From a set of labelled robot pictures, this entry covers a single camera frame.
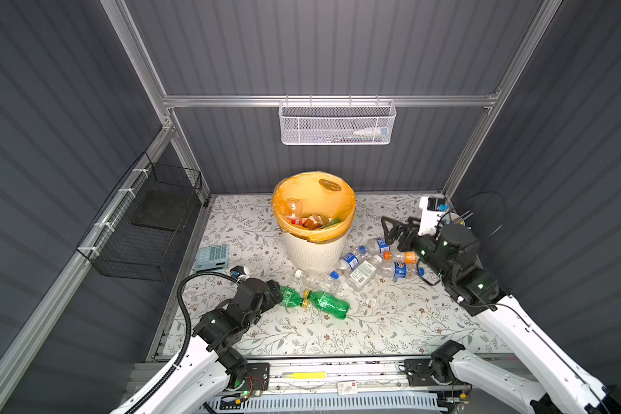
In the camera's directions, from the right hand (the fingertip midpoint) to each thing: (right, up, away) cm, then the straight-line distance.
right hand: (399, 219), depth 67 cm
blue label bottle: (+1, -11, +33) cm, 35 cm away
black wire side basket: (-73, -5, +6) cm, 73 cm away
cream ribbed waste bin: (-22, -12, +17) cm, 30 cm away
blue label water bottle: (-9, -15, +26) cm, 32 cm away
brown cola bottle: (-23, -1, +22) cm, 32 cm away
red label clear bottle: (-30, +3, +24) cm, 38 cm away
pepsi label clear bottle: (+7, -18, +24) cm, 31 cm away
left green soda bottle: (-30, -27, +20) cm, 45 cm away
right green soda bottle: (-19, -27, +16) cm, 37 cm away
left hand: (-36, -22, +11) cm, 44 cm away
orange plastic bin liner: (-21, +10, +25) cm, 33 cm away
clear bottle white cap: (-17, -22, +20) cm, 34 cm away
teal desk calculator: (-61, -15, +30) cm, 70 cm away
